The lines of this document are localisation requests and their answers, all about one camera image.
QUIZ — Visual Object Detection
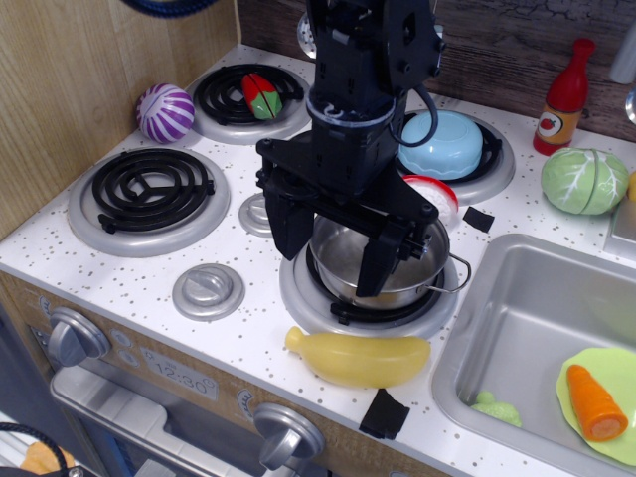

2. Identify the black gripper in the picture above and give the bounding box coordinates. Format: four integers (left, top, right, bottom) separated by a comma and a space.
255, 98, 439, 298

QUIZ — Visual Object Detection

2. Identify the red green toy pepper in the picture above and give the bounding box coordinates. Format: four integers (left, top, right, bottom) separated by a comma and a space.
241, 73, 283, 120

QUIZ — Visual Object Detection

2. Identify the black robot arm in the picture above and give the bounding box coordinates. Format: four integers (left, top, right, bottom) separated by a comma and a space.
256, 1, 444, 297

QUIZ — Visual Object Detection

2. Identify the black burner under pan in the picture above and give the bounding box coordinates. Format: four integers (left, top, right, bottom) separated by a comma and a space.
279, 248, 458, 338

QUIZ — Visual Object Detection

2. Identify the grey stovetop knob middle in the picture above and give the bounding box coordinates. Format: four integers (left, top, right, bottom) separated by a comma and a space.
238, 193, 272, 238

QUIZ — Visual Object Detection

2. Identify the grey stovetop knob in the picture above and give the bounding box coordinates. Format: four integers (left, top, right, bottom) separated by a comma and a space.
172, 263, 245, 321
238, 193, 272, 238

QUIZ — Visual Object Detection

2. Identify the red white toy radish slice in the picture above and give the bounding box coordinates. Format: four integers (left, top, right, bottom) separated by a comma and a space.
403, 175, 460, 231

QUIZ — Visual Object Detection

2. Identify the yellow toy banana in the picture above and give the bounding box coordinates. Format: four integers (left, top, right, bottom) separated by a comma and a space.
285, 327, 431, 389

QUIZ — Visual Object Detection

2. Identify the black tape patch right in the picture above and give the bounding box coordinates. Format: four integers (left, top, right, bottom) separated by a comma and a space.
462, 207, 495, 233

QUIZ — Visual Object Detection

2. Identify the black tape patch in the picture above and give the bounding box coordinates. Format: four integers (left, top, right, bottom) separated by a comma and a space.
359, 389, 410, 440
462, 207, 495, 233

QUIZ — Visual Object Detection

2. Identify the light blue upturned bowl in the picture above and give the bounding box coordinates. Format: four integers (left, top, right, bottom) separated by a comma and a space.
397, 111, 483, 180

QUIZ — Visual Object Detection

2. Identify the grey stovetop knob front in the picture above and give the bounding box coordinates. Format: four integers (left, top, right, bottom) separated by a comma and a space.
172, 263, 245, 321

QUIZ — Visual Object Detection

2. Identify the black burner under bowl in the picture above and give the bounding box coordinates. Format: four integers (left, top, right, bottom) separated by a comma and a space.
397, 113, 516, 206

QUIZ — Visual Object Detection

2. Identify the black coil burner rear left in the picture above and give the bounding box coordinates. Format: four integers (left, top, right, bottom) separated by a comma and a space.
188, 64, 310, 145

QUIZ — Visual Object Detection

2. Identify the black coil burner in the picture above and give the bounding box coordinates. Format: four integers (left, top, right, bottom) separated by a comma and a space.
188, 64, 310, 145
69, 147, 231, 258

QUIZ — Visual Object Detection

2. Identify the silver sink basin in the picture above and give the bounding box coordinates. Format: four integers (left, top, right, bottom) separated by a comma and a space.
432, 235, 635, 476

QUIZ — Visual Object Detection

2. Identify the black tape patch front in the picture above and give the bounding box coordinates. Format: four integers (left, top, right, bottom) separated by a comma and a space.
359, 389, 410, 440

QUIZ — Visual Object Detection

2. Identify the silver oven dial right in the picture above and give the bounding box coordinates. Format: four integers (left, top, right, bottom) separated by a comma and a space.
253, 402, 326, 471

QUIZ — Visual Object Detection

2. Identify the silver oven dial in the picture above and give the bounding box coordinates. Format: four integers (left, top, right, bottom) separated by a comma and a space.
48, 307, 111, 367
253, 402, 326, 471

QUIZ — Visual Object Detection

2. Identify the hanging perforated steel ladle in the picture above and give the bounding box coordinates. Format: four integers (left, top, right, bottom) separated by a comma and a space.
296, 13, 317, 60

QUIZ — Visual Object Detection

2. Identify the black coil burner front left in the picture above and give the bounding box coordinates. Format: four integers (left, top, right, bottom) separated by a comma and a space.
69, 147, 231, 258

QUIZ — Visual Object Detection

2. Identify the purple white striped ball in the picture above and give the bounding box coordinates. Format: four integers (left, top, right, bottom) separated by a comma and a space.
135, 83, 195, 144

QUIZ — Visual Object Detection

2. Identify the small green toy vegetable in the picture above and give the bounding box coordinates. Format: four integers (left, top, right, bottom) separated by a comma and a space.
471, 391, 523, 427

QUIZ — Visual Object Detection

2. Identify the red toy ketchup bottle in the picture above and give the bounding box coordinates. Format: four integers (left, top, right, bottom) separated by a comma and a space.
533, 38, 595, 156

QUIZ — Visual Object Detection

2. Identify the green toy cabbage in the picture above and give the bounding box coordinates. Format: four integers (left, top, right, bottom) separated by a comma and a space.
541, 148, 629, 216

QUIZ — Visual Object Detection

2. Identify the silver oven dial left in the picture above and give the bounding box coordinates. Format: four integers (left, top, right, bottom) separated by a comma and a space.
48, 307, 111, 367

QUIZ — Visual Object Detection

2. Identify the light green plate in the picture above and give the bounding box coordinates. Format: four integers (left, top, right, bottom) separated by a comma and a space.
556, 348, 635, 467

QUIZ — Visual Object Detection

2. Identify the orange toy carrot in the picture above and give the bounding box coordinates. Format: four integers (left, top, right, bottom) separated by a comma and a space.
566, 365, 629, 442

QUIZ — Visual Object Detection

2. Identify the silver faucet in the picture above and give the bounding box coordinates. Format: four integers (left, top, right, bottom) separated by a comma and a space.
608, 34, 636, 125

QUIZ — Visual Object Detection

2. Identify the steel pan with handles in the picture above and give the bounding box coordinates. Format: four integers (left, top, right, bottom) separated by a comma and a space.
309, 217, 472, 310

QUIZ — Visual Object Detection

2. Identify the silver oven door handle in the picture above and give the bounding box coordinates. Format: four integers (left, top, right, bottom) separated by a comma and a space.
51, 367, 264, 476

